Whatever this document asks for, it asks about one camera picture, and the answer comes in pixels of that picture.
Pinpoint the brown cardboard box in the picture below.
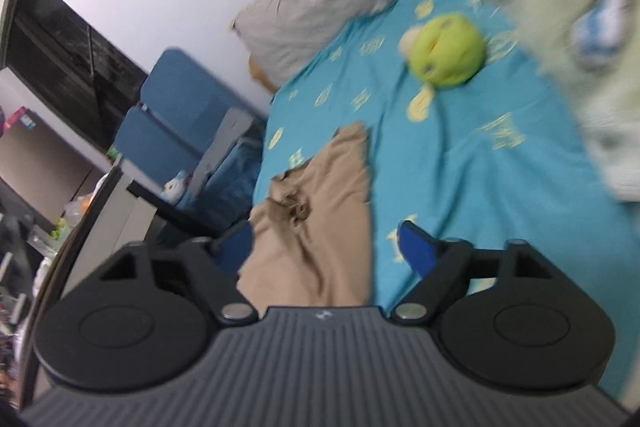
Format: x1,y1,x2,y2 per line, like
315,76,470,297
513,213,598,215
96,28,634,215
0,107,106,220

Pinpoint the dark barred window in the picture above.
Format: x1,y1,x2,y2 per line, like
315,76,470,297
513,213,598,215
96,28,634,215
1,0,151,154

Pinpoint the teal printed bed sheet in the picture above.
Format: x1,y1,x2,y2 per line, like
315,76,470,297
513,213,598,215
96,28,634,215
252,0,640,413

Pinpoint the blue covered chair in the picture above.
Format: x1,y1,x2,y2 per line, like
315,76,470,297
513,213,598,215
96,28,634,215
140,48,268,212
114,106,203,200

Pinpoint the green turtle plush toy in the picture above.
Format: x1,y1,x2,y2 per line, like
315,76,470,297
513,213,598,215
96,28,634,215
399,14,488,88

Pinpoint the small blue white plush toy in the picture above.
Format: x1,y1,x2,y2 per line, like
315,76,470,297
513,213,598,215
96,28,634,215
161,170,193,204

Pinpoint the tan printed t-shirt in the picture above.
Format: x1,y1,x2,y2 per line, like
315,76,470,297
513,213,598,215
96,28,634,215
235,122,374,308

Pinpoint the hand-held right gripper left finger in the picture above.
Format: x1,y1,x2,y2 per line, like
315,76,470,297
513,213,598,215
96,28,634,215
100,219,259,324

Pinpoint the pink container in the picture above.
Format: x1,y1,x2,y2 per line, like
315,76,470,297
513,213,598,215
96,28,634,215
0,107,30,134

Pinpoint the grey cloth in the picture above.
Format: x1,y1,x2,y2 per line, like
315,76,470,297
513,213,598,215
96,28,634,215
191,108,257,194

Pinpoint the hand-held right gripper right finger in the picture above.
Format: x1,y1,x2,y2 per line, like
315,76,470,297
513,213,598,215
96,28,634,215
391,219,556,325

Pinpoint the clear plastic bag with oranges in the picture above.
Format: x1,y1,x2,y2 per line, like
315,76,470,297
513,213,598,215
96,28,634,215
64,188,102,219

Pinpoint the pale green fleece blanket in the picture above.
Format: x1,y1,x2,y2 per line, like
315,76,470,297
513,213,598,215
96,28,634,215
466,0,640,204

